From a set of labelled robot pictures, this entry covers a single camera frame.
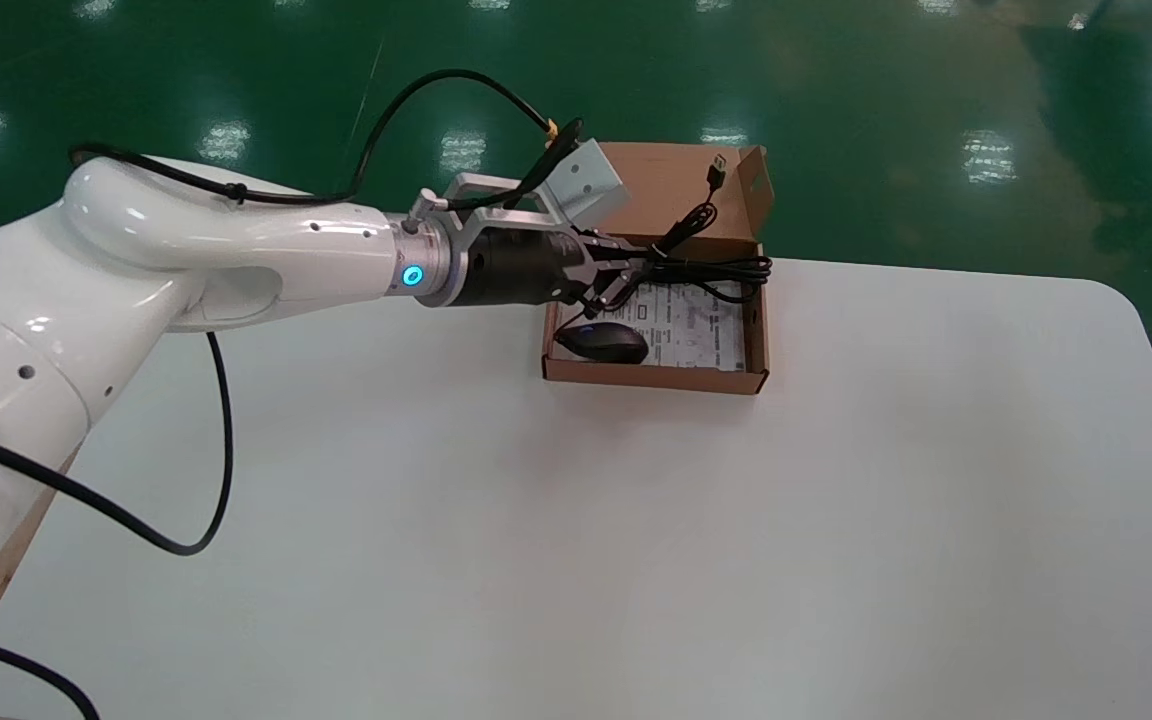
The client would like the printed white paper sheet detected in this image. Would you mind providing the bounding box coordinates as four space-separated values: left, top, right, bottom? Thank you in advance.
576 278 745 373

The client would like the left wrist grey camera box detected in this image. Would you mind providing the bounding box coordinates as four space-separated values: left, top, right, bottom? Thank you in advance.
544 138 630 231

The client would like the black wired computer mouse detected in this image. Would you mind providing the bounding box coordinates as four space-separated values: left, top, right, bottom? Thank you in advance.
554 150 733 367

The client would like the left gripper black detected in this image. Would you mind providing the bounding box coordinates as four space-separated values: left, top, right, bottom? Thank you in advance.
451 225 653 320

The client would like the thick black hanging cable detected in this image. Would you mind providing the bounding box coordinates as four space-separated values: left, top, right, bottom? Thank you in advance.
0 630 99 720
0 330 236 557

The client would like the brown open cardboard box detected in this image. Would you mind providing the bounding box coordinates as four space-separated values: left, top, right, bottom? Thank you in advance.
541 142 773 396

